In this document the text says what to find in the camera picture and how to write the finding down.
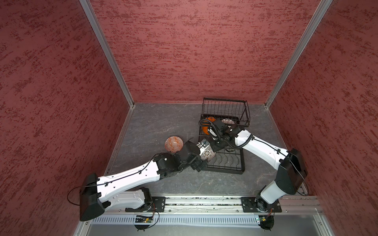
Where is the white lattice patterned bowl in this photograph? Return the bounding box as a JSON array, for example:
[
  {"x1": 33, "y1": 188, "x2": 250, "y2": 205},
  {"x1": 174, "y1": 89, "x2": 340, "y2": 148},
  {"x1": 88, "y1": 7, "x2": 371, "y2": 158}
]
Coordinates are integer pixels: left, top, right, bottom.
[{"x1": 200, "y1": 145, "x2": 216, "y2": 162}]

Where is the orange square bowl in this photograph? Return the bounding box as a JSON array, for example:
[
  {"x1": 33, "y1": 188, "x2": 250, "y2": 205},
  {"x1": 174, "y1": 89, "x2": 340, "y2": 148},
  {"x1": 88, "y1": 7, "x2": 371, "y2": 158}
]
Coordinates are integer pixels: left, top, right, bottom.
[{"x1": 199, "y1": 117, "x2": 216, "y2": 135}]

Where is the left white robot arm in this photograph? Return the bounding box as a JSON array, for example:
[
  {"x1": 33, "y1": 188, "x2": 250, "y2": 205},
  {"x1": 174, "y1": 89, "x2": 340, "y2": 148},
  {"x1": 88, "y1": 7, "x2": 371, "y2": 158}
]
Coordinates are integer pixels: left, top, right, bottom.
[{"x1": 79, "y1": 141, "x2": 207, "y2": 222}]

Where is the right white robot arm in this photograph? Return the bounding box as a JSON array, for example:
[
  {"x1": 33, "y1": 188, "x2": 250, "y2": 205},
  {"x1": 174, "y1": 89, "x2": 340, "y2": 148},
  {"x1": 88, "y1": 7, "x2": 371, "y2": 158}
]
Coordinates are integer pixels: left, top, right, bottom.
[{"x1": 201, "y1": 119, "x2": 307, "y2": 212}]

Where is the red patterned bowl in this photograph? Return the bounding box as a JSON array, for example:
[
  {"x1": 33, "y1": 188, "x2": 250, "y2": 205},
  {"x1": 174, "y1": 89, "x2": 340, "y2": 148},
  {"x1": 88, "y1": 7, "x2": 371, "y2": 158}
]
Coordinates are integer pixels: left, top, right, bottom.
[{"x1": 164, "y1": 136, "x2": 184, "y2": 153}]

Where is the right corner aluminium profile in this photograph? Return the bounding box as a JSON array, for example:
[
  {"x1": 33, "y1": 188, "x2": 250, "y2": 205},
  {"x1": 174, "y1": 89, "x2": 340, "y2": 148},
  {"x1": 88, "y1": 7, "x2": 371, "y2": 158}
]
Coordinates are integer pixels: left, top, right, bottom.
[{"x1": 265, "y1": 0, "x2": 333, "y2": 110}]

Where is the corner aluminium profile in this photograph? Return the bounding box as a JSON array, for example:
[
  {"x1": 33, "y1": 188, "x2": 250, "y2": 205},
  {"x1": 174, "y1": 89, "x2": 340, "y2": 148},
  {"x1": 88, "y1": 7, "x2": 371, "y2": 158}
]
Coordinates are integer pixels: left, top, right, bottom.
[
  {"x1": 265, "y1": 0, "x2": 333, "y2": 110},
  {"x1": 79, "y1": 0, "x2": 135, "y2": 109}
]

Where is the left corner aluminium profile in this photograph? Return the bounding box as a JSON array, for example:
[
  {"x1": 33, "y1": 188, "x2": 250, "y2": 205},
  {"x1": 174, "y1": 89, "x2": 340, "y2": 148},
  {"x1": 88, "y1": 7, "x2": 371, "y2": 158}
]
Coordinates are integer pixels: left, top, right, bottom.
[{"x1": 79, "y1": 0, "x2": 135, "y2": 109}]

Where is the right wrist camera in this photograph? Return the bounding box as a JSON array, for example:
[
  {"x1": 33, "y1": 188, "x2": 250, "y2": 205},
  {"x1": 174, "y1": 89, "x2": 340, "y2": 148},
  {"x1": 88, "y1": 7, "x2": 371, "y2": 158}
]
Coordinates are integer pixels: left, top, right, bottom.
[{"x1": 207, "y1": 125, "x2": 219, "y2": 138}]

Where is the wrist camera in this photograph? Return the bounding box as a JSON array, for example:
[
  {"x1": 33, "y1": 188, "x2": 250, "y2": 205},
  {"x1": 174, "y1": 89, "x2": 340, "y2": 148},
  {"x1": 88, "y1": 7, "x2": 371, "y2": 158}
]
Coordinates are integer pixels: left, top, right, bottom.
[
  {"x1": 197, "y1": 139, "x2": 210, "y2": 152},
  {"x1": 207, "y1": 125, "x2": 219, "y2": 138}
]

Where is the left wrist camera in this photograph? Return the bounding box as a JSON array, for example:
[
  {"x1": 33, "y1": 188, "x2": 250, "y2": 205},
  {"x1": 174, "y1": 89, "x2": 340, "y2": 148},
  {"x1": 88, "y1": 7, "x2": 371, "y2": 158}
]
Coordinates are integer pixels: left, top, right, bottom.
[{"x1": 197, "y1": 139, "x2": 210, "y2": 152}]

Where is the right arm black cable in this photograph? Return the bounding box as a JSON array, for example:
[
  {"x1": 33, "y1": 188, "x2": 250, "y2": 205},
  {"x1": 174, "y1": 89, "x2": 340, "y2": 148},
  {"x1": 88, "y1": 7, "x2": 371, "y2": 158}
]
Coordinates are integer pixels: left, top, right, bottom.
[{"x1": 198, "y1": 118, "x2": 255, "y2": 149}]

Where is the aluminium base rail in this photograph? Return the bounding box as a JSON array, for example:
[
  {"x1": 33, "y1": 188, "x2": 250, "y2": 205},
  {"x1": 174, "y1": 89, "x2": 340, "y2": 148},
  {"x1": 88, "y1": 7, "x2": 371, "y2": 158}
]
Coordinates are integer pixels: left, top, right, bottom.
[{"x1": 84, "y1": 194, "x2": 324, "y2": 213}]

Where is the perforated cable duct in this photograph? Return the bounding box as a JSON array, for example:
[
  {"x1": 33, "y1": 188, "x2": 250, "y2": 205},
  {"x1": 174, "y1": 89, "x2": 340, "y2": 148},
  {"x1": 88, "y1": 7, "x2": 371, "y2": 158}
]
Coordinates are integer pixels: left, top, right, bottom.
[{"x1": 92, "y1": 214, "x2": 260, "y2": 227}]

